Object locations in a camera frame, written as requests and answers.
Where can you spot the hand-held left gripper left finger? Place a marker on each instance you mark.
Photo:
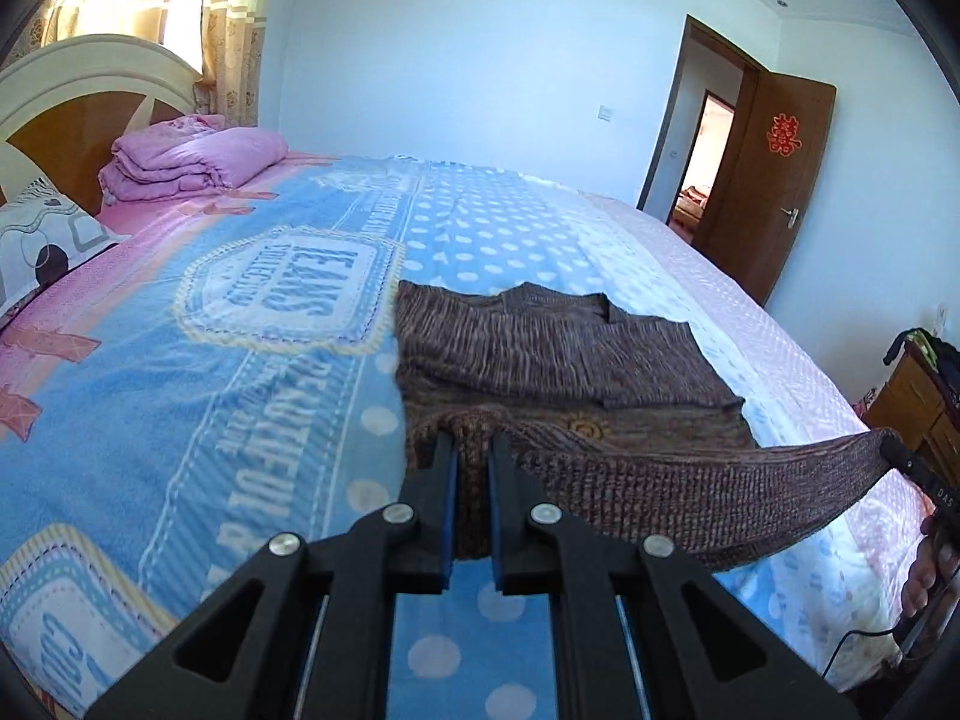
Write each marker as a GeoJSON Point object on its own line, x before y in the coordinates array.
{"type": "Point", "coordinates": [450, 517]}

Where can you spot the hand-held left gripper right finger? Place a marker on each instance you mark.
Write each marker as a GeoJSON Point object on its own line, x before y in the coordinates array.
{"type": "Point", "coordinates": [495, 517]}

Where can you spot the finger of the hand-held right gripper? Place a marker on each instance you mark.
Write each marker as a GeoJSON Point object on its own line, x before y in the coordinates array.
{"type": "Point", "coordinates": [904, 457]}

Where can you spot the brown knit sweater sun pattern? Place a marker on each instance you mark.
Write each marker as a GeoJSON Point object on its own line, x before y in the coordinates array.
{"type": "Point", "coordinates": [525, 360]}

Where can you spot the person's right hand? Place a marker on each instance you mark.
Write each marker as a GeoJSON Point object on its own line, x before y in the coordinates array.
{"type": "Point", "coordinates": [926, 585]}

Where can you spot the wooden bedside cabinet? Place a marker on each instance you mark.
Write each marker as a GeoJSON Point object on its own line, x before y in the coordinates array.
{"type": "Point", "coordinates": [907, 397]}

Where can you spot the red patterned cloth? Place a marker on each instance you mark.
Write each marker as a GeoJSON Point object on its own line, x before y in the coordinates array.
{"type": "Point", "coordinates": [868, 403]}

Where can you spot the black green bag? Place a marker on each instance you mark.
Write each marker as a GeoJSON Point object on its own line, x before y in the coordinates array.
{"type": "Point", "coordinates": [937, 360]}

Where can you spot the bed with patterned cover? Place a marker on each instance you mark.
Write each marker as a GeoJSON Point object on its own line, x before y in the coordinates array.
{"type": "Point", "coordinates": [225, 405]}

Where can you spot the brown wooden door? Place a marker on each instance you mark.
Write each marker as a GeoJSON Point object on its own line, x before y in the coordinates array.
{"type": "Point", "coordinates": [765, 202]}

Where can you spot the patterned sofa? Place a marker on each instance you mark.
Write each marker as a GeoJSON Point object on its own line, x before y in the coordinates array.
{"type": "Point", "coordinates": [688, 206]}

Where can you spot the red paper door decoration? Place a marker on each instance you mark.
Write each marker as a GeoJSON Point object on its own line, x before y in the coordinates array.
{"type": "Point", "coordinates": [783, 135]}

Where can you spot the folded pink quilt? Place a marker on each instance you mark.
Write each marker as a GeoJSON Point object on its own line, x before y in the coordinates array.
{"type": "Point", "coordinates": [210, 157]}

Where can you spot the grey patterned pillow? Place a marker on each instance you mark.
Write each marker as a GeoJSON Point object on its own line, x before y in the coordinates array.
{"type": "Point", "coordinates": [37, 240]}

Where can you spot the beige patterned curtain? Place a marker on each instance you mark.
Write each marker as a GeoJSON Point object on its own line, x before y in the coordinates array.
{"type": "Point", "coordinates": [232, 52]}

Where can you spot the cream wooden bed headboard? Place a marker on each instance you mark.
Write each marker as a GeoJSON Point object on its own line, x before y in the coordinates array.
{"type": "Point", "coordinates": [75, 67]}

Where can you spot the brown door frame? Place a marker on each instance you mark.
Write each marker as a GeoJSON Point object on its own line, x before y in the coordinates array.
{"type": "Point", "coordinates": [675, 90]}

